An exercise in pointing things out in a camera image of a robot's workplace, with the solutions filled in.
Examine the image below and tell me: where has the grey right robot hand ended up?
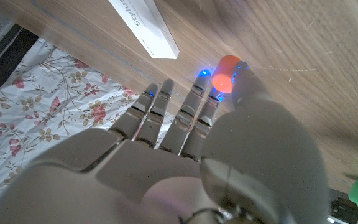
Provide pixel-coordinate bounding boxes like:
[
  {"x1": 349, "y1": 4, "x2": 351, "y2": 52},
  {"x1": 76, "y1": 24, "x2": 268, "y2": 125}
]
[{"x1": 0, "y1": 60, "x2": 331, "y2": 224}]

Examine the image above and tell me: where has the white stylus pen box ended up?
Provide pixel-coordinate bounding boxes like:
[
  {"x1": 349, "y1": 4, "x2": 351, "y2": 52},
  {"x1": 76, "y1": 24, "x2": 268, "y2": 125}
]
[{"x1": 108, "y1": 0, "x2": 180, "y2": 60}]

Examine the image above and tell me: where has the orange glue stick cap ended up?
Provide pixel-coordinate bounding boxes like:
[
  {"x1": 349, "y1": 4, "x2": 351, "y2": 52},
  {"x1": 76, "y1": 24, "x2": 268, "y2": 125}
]
[{"x1": 211, "y1": 55, "x2": 242, "y2": 94}]

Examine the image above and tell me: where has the floral backdrop cloth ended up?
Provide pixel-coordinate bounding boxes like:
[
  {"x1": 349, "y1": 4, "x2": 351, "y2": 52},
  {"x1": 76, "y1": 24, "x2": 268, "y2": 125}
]
[{"x1": 0, "y1": 37, "x2": 175, "y2": 215}]

